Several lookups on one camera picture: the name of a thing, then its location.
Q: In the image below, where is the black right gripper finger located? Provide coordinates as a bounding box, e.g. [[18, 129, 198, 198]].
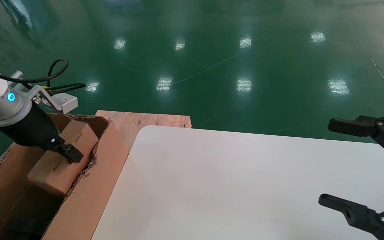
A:
[[327, 114, 384, 164], [318, 194, 384, 240]]

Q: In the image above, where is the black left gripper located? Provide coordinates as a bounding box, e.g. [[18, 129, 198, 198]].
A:
[[0, 105, 85, 164]]

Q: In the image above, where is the small brown cardboard box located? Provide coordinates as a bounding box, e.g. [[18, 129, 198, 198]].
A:
[[27, 119, 100, 196]]

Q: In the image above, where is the large open cardboard box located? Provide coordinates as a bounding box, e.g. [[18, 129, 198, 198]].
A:
[[0, 113, 130, 240]]

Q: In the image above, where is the dark foam packing block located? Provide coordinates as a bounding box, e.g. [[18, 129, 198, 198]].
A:
[[7, 218, 46, 240]]

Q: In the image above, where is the wooden board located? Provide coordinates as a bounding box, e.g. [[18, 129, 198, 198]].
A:
[[95, 110, 192, 151]]

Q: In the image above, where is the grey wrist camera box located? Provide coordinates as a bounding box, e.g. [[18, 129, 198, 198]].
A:
[[50, 93, 79, 115]]

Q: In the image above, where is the short black looped cable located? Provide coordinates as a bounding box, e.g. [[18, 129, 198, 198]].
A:
[[42, 83, 86, 95]]

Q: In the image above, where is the silver camera mounting bracket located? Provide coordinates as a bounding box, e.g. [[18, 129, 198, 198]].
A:
[[21, 85, 61, 114]]

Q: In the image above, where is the black cable with yellow connector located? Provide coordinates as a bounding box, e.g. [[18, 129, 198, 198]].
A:
[[0, 59, 69, 88]]

